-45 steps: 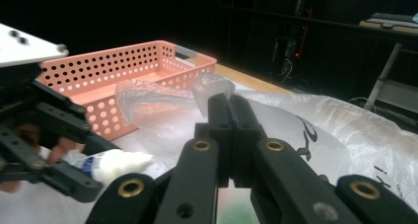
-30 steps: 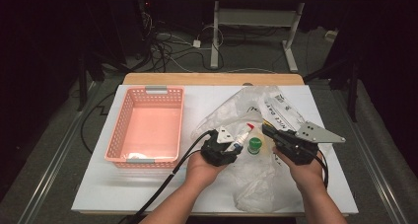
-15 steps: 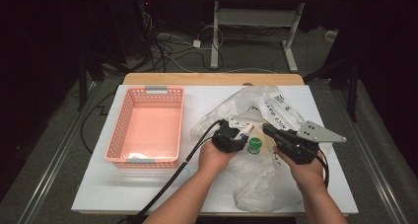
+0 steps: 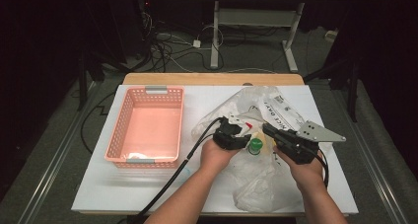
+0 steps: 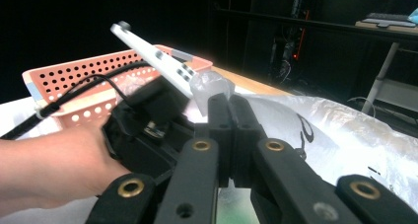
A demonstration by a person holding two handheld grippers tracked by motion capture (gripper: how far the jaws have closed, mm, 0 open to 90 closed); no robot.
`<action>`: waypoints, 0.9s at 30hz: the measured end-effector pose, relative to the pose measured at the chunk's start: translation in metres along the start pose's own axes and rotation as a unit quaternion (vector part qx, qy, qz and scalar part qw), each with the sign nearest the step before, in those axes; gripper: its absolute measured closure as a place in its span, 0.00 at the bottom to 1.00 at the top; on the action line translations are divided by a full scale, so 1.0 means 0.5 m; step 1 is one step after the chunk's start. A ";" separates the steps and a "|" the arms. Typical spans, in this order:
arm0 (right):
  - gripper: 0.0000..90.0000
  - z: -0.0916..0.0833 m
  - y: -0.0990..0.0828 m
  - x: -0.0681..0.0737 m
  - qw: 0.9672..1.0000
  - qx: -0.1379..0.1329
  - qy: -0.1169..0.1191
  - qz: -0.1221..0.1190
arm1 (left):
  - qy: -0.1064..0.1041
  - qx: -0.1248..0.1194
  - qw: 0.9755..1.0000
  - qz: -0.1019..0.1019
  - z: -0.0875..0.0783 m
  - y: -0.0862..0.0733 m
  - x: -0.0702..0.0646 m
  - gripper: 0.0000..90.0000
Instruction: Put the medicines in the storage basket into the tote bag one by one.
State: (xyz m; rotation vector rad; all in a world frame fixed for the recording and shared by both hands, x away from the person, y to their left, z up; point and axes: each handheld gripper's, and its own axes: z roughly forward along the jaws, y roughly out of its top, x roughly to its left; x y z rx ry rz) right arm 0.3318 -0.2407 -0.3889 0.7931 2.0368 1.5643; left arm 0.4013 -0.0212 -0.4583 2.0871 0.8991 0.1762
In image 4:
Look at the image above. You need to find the person's right hand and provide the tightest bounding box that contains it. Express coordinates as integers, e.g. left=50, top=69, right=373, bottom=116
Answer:
left=274, top=146, right=327, bottom=192

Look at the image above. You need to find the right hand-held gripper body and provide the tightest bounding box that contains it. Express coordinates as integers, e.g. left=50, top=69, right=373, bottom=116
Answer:
left=274, top=120, right=347, bottom=165

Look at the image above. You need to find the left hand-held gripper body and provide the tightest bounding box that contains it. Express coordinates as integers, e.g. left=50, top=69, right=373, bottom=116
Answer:
left=212, top=114, right=247, bottom=151

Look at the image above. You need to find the person's left hand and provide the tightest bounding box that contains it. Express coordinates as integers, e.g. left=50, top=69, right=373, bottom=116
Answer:
left=200, top=138, right=243, bottom=177

